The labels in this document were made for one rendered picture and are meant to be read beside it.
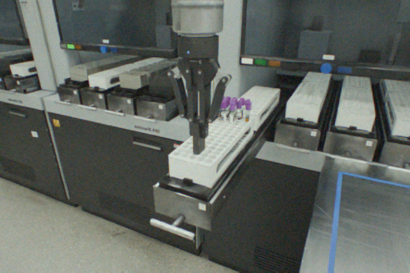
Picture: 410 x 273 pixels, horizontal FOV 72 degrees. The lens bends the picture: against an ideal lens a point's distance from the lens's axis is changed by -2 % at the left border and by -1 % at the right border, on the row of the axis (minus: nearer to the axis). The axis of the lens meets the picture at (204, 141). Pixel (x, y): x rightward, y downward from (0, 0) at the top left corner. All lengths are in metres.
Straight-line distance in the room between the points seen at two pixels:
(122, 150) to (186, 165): 0.77
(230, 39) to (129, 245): 1.15
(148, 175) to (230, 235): 0.44
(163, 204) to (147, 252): 0.98
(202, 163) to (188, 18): 0.27
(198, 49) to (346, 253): 0.40
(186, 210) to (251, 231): 0.64
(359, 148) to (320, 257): 0.52
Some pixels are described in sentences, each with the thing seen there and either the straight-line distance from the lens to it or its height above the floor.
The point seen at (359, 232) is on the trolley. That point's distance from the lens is 0.54.
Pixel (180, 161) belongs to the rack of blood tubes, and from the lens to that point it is 0.59.
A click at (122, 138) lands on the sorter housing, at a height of 0.61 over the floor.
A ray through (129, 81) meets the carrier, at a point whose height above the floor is 0.85.
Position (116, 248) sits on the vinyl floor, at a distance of 1.65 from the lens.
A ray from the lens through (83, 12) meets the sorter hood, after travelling 1.38.
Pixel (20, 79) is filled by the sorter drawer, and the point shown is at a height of 0.81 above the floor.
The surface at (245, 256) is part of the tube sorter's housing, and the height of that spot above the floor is 0.19.
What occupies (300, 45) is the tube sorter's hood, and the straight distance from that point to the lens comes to 0.95.
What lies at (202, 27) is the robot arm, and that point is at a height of 1.12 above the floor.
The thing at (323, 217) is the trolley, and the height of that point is 0.82.
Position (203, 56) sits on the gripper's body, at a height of 1.07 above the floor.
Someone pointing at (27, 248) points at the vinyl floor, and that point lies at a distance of 1.83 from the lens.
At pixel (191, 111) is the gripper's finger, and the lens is 0.57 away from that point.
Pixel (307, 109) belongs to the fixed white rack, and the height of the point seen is 0.85.
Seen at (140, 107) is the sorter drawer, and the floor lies 0.77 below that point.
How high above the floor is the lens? 1.16
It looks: 26 degrees down
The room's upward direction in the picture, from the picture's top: straight up
